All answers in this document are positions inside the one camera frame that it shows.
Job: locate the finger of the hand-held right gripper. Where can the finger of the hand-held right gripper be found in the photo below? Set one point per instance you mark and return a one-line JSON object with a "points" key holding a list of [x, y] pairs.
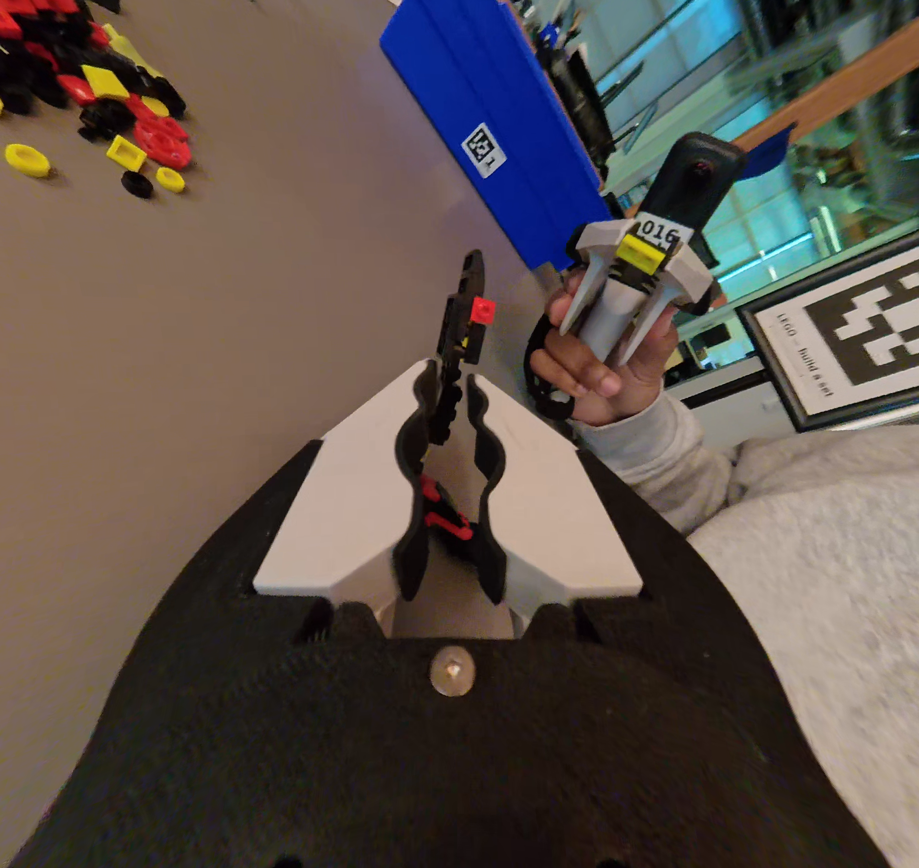
{"points": [[689, 279], [596, 243]]}

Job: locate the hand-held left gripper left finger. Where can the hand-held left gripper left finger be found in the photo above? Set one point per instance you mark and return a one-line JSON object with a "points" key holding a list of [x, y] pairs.
{"points": [[337, 509]]}

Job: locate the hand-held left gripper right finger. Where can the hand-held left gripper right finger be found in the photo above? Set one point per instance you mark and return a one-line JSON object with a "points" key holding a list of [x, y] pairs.
{"points": [[560, 516]]}

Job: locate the yellow lego plate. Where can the yellow lego plate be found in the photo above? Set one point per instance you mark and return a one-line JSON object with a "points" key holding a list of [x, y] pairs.
{"points": [[639, 252]]}

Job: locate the black lego car assembly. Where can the black lego car assembly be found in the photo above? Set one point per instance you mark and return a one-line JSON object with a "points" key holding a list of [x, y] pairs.
{"points": [[459, 322]]}

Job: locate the pile of lego pieces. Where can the pile of lego pieces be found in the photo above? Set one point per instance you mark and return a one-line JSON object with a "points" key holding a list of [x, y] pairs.
{"points": [[161, 143]]}

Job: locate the person's right hand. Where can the person's right hand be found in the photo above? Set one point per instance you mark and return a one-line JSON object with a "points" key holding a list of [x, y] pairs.
{"points": [[596, 379]]}

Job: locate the black framed marker sign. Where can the black framed marker sign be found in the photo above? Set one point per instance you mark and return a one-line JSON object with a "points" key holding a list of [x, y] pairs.
{"points": [[861, 322]]}

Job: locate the wooden beam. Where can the wooden beam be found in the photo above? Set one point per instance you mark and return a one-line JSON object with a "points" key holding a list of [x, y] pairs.
{"points": [[847, 78]]}

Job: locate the blue plastic bin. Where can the blue plastic bin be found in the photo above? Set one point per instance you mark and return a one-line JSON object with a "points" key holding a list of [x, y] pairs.
{"points": [[488, 78]]}

